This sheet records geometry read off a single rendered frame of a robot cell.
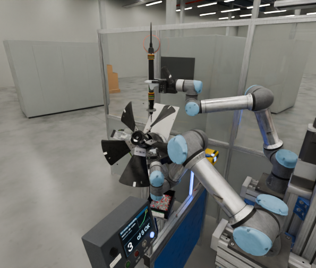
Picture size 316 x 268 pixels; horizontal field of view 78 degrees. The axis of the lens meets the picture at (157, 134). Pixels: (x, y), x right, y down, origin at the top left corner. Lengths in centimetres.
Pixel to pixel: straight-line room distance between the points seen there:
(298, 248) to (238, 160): 101
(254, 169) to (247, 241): 128
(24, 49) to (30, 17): 699
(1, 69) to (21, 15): 289
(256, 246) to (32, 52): 634
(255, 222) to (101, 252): 53
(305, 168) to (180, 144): 58
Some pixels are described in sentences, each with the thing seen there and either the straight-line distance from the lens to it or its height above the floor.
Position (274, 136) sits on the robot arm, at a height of 134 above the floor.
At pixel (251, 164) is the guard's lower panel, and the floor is 86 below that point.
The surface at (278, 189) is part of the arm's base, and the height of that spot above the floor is 106.
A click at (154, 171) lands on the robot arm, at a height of 121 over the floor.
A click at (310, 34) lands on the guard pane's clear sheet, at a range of 181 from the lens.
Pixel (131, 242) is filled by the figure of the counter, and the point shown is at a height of 117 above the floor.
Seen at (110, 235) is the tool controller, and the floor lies 125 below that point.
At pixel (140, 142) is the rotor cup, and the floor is 120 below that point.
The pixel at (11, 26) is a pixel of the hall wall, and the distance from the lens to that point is 1321.
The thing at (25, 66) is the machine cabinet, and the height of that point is 142.
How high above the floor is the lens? 182
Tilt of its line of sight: 23 degrees down
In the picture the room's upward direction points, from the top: 1 degrees clockwise
